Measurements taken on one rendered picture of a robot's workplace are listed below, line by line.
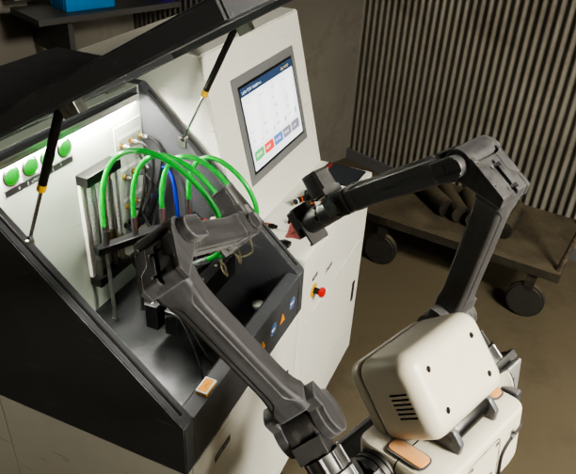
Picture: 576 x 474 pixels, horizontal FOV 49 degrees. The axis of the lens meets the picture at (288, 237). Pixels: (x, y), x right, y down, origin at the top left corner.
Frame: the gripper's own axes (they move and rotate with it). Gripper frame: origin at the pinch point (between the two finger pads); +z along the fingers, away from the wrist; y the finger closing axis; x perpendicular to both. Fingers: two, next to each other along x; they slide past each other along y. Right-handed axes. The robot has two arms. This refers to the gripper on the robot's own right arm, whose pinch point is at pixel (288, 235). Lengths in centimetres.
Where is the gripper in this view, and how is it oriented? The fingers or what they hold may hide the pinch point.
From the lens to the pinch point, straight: 160.0
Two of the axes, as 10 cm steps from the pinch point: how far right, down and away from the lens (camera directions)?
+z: -5.9, 3.5, 7.3
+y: -5.2, -8.5, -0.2
